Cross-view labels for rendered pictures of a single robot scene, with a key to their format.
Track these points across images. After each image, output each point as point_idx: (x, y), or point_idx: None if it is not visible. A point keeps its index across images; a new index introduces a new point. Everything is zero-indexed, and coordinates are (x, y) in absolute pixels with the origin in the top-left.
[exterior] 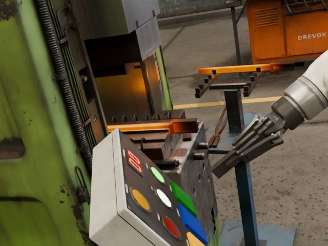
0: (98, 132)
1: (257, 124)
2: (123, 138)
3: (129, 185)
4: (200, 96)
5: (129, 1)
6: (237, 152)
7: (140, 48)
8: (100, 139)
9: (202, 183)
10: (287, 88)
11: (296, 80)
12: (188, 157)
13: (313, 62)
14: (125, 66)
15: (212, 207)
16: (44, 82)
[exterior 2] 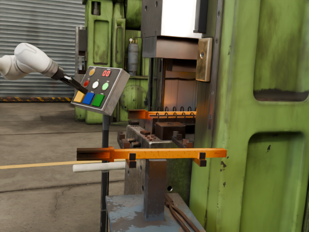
0: (159, 89)
1: (69, 76)
2: (116, 70)
3: (95, 68)
4: (172, 141)
5: (143, 21)
6: None
7: (142, 49)
8: (159, 94)
9: (136, 172)
10: (55, 62)
11: (52, 60)
12: (132, 132)
13: (44, 53)
14: (167, 65)
15: None
16: None
